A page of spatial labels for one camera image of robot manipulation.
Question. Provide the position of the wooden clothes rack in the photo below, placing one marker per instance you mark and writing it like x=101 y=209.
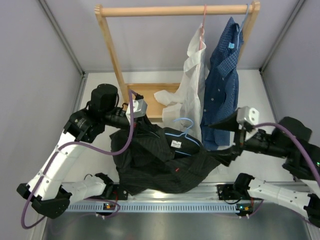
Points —
x=148 y=89

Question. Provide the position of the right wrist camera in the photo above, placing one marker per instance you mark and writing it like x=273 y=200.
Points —
x=248 y=117

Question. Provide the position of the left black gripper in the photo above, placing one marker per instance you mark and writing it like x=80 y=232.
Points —
x=140 y=123

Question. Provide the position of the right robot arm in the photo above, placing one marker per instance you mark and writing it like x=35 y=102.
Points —
x=288 y=139

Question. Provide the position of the white shirt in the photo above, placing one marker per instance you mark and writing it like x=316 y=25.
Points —
x=186 y=102

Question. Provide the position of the blue wire hanger right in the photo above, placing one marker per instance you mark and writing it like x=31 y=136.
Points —
x=242 y=22

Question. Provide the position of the white slotted cable duct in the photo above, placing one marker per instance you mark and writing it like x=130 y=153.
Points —
x=148 y=207

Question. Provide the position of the light blue wire hanger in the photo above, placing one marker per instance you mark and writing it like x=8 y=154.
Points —
x=182 y=144

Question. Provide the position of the pink wire hanger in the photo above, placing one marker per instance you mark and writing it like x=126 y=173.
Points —
x=201 y=53

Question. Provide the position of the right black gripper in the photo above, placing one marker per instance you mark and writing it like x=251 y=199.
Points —
x=225 y=156

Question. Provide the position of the black striped shirt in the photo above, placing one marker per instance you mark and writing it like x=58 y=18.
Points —
x=149 y=163

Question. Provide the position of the blue checkered shirt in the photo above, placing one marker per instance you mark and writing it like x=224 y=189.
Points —
x=221 y=86

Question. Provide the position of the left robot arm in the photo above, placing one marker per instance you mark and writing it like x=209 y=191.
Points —
x=47 y=193

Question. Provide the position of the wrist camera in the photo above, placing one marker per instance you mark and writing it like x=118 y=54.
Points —
x=248 y=117
x=139 y=109

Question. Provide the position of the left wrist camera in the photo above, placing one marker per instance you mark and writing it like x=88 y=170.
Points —
x=139 y=109

